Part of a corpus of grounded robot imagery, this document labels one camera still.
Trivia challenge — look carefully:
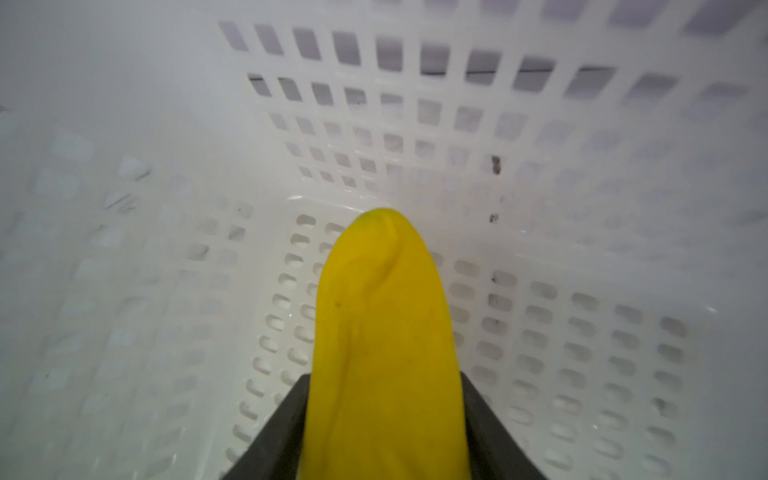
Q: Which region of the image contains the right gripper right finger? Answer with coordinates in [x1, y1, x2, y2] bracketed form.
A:
[461, 372, 546, 480]

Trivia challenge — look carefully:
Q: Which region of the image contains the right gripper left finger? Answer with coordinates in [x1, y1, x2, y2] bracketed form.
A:
[223, 374, 310, 480]

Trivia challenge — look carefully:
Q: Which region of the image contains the yellow corn cob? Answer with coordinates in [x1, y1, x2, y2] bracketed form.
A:
[299, 208, 471, 479]

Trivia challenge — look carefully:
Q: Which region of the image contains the white plastic food basket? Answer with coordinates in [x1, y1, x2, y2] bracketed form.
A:
[1, 1, 767, 479]

